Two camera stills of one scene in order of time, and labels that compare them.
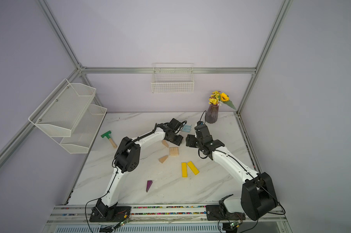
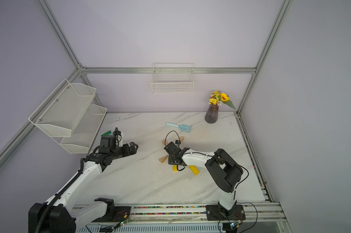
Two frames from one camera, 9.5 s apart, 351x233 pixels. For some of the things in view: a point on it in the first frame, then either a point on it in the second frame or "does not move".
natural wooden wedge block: [163, 159] does not move
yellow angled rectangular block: [193, 168] does not move
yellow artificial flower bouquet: [217, 98] does not move
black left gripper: [178, 141] → [133, 150]
